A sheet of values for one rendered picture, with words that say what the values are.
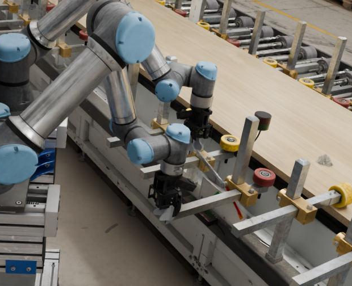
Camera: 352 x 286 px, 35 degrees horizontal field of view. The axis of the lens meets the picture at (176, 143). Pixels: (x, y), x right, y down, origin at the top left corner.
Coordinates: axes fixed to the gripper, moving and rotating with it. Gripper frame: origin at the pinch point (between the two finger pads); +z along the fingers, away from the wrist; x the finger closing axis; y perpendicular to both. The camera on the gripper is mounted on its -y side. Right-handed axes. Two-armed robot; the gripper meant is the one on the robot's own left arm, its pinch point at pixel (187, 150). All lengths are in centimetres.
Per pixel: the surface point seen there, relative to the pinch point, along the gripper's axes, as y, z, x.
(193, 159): -2.6, 6.6, 5.9
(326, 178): 33, 2, 41
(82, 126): -137, 66, 31
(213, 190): 9.2, 14.6, 8.3
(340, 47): -32, -18, 118
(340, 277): 70, 8, 9
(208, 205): 23.5, 7.5, -6.7
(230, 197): 23.5, 6.6, 2.9
